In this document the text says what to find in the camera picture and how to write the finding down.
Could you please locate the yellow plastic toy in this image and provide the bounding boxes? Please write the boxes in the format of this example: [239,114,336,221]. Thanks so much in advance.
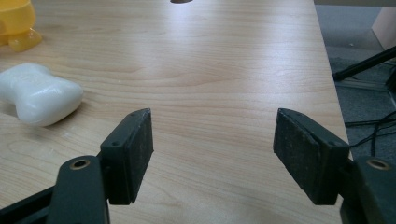
[0,0,43,53]

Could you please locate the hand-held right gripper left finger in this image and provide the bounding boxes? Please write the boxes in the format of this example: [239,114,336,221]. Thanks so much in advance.
[98,107,155,206]

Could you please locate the light wooden furniture panel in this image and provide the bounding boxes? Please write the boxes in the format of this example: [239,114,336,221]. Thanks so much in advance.
[371,7,396,50]

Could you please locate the black cable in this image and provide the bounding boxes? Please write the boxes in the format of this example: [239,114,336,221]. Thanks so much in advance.
[344,110,396,158]

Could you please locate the white bone-shaped toy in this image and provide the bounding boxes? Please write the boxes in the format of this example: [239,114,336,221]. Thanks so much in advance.
[0,63,85,128]

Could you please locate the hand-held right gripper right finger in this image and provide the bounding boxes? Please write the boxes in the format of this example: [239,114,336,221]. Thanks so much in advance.
[273,107,351,206]

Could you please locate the black stand leg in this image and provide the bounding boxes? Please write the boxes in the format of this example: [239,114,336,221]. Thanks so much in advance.
[332,46,396,82]

